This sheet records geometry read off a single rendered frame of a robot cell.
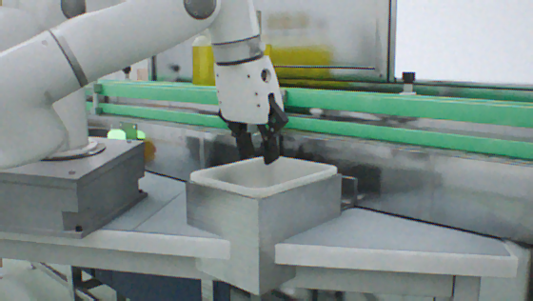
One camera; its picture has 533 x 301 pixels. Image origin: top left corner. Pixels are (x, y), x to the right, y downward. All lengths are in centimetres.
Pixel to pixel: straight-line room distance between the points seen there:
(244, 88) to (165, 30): 17
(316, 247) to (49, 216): 43
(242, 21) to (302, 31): 53
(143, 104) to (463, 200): 81
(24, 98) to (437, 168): 63
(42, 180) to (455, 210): 68
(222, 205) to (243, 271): 11
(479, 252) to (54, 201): 67
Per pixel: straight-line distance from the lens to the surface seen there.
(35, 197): 86
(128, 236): 85
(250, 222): 74
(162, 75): 170
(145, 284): 144
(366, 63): 112
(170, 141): 116
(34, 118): 66
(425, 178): 87
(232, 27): 71
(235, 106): 76
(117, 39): 62
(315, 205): 83
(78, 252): 97
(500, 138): 84
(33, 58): 64
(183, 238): 81
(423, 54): 105
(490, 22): 101
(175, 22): 62
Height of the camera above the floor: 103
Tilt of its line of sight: 11 degrees down
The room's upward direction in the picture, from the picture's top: straight up
